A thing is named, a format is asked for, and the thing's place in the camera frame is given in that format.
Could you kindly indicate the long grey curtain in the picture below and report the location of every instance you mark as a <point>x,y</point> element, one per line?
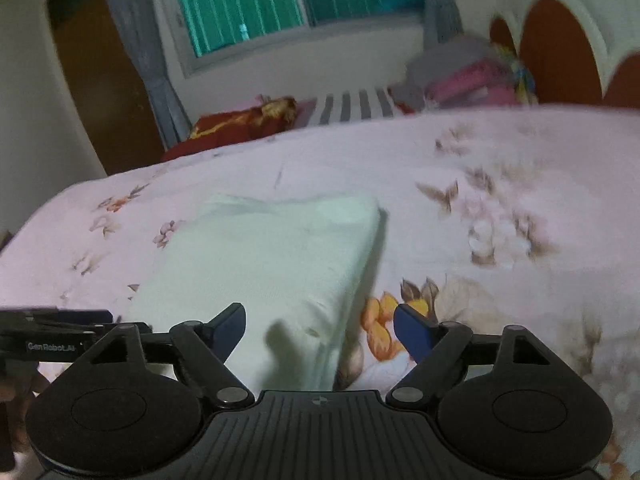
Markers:
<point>145,55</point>

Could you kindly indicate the person's left hand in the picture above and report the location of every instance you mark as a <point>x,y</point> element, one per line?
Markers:
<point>20,435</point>

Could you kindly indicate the pink folded clothes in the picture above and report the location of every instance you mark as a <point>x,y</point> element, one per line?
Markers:
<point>470,85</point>

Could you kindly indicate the pale white small garment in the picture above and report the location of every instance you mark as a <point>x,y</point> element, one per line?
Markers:
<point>270,265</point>

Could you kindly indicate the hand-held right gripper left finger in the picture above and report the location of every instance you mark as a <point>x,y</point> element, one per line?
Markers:
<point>232,327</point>

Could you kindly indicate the white and brown headboard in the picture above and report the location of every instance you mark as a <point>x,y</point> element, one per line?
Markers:
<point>555,45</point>

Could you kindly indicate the window with green grille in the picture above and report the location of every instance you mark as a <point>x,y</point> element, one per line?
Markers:
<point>240,10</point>

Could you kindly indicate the striped grey white pillow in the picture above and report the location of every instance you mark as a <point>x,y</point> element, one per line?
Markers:
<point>350,107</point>

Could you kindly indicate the pink floral bed sheet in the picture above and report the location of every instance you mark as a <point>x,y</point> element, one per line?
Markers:
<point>500,170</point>

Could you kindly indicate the red and yellow pillow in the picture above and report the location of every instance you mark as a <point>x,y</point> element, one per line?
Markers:
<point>230,122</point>

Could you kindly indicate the brown wooden door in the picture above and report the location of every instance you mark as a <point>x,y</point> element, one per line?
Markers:
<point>100,90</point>

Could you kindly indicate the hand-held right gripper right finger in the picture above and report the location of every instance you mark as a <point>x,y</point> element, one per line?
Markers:
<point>411,332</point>

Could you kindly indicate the short grey curtain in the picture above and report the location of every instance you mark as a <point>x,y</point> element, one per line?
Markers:
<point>440,5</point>

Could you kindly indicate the colourful patterned cloth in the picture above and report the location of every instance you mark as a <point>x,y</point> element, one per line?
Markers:
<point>520,75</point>

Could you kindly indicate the pile of clothes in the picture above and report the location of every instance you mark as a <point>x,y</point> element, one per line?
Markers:
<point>450,57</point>

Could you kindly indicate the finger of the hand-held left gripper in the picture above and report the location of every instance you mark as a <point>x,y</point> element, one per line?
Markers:
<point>60,315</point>
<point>75,329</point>

